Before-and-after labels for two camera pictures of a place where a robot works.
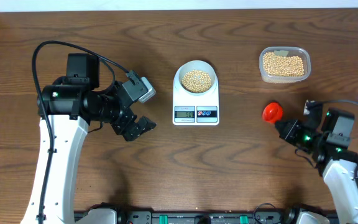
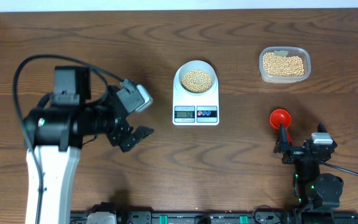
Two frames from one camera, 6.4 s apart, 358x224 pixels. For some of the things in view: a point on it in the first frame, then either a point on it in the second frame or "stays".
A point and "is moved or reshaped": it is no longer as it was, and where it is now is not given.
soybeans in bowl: [196, 81] stays
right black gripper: [294, 125] -> [293, 154]
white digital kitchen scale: [195, 110] stays
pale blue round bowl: [197, 78] stays
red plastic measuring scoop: [272, 112] is moved or reshaped
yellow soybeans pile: [288, 66] stays
